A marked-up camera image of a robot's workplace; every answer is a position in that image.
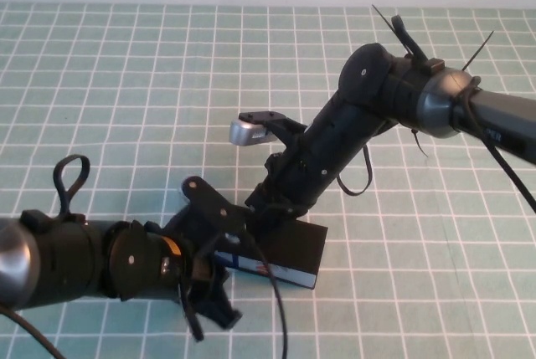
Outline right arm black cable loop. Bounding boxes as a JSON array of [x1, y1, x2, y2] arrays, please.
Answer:
[[390, 14, 430, 68]]

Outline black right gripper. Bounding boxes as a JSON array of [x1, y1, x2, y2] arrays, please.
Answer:
[[245, 151, 313, 230]]

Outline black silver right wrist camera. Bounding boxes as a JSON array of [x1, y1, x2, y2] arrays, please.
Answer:
[[229, 119, 278, 147]]

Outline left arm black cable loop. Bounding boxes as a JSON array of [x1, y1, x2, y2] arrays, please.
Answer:
[[53, 153, 92, 220]]

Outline thick black left cable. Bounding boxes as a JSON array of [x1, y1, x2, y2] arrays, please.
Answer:
[[0, 233, 292, 359]]

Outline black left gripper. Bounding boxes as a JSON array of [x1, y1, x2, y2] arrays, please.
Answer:
[[166, 208, 244, 331]]

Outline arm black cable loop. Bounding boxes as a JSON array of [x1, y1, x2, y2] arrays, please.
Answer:
[[390, 14, 430, 68], [53, 153, 92, 220]]

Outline black zip tie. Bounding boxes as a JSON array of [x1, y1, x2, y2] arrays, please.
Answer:
[[371, 3, 410, 53], [409, 126, 429, 160], [179, 279, 205, 342], [461, 30, 496, 72]]

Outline right camera mount bracket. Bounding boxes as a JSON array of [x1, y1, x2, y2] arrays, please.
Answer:
[[237, 110, 309, 146]]

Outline left camera mount bracket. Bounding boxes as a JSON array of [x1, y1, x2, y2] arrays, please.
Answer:
[[178, 174, 249, 237]]

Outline green checked tablecloth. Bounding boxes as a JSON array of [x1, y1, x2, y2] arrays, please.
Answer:
[[0, 2, 536, 359]]

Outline black glasses case printed side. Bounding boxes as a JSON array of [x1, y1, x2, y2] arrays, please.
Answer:
[[213, 219, 330, 290]]

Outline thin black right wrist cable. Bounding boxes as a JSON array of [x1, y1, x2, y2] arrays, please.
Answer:
[[336, 143, 374, 197]]

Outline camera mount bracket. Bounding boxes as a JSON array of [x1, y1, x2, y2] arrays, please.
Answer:
[[237, 110, 309, 146], [178, 174, 249, 237]]

